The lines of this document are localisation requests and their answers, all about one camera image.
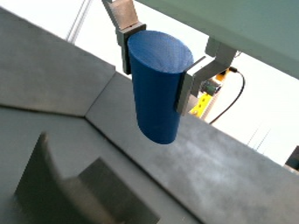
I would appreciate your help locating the yellow bracket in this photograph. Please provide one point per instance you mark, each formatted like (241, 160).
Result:
(210, 89)

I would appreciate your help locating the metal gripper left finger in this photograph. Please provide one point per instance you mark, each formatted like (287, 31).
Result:
(122, 13)

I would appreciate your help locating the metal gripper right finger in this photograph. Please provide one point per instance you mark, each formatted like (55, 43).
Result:
(213, 63)

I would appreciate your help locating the blue oval cylinder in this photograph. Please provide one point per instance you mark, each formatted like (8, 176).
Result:
(159, 57)

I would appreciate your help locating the black curved cradle fixture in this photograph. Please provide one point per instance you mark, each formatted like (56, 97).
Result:
(93, 198)

